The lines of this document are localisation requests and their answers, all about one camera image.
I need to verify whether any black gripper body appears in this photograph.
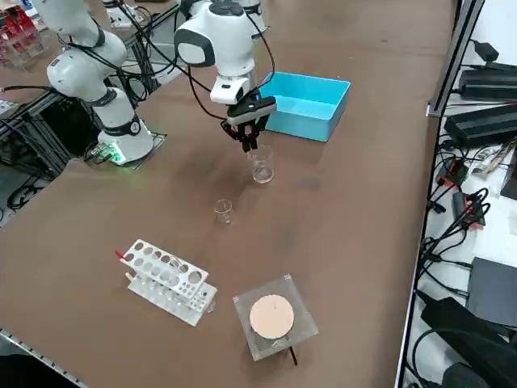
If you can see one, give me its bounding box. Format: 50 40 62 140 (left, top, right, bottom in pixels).
225 91 278 126

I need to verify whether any large glass beaker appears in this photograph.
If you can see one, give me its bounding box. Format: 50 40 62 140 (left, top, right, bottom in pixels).
245 144 276 186

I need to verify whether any small glass beaker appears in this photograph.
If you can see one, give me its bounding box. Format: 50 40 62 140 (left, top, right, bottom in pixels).
212 198 237 227

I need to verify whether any white test-tube rack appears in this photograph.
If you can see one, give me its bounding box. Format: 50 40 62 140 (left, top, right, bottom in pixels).
122 238 219 327

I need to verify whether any blue plastic bin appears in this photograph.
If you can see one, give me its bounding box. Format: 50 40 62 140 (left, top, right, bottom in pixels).
258 71 352 143

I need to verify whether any white machine base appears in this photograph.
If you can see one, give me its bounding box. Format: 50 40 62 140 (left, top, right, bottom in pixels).
102 0 141 30

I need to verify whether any black hub with orange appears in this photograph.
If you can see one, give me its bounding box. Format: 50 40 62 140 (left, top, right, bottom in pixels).
451 191 489 232
437 156 470 188

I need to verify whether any long black power brick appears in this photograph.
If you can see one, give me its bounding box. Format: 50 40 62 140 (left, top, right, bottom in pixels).
443 103 517 147

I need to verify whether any clear shelf with red packets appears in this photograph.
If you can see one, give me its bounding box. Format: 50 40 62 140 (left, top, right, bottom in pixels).
0 6 46 69

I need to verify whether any small black adapter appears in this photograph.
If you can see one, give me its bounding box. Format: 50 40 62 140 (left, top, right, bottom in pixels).
471 39 501 62

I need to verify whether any white side bench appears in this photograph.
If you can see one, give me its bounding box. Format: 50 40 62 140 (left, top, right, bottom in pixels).
397 38 517 388

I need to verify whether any dark grey flat box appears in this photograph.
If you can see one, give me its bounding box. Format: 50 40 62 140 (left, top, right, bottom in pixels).
467 255 517 327

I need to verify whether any black bag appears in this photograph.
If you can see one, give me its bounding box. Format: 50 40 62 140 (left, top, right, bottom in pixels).
414 289 517 388

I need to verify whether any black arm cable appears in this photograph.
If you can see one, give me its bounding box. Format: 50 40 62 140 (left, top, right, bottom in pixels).
177 0 227 122
242 3 276 88

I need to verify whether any metal base plate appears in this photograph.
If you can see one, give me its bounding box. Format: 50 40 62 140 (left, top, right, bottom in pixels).
86 131 168 171

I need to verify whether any wire gauze with round pad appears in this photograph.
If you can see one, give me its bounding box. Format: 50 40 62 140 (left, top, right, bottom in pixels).
232 273 320 362

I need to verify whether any aluminium camera post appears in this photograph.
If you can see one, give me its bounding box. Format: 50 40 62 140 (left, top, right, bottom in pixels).
427 0 485 119

